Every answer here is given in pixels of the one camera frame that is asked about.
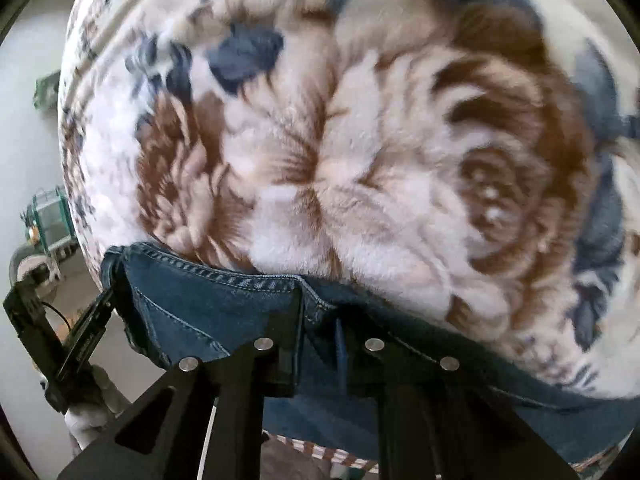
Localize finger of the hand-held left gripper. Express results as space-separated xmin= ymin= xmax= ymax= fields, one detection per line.
xmin=54 ymin=287 xmax=119 ymax=386

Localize green box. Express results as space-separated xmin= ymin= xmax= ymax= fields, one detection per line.
xmin=33 ymin=71 xmax=62 ymax=110

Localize floral plush blanket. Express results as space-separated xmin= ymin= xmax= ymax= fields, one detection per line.
xmin=56 ymin=0 xmax=640 ymax=396

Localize person's left hand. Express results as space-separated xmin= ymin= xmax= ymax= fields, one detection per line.
xmin=64 ymin=364 xmax=133 ymax=458

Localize grey round stool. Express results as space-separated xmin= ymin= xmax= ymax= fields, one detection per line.
xmin=9 ymin=244 xmax=63 ymax=283

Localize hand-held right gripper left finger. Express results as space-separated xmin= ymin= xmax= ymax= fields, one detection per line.
xmin=56 ymin=301 xmax=304 ymax=480

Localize checked cloth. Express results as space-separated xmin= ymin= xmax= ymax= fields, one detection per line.
xmin=262 ymin=432 xmax=383 ymax=480

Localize blue denim pants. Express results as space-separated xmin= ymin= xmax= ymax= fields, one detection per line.
xmin=100 ymin=241 xmax=640 ymax=467

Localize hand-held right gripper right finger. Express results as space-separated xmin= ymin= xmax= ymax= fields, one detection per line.
xmin=334 ymin=316 xmax=581 ymax=480

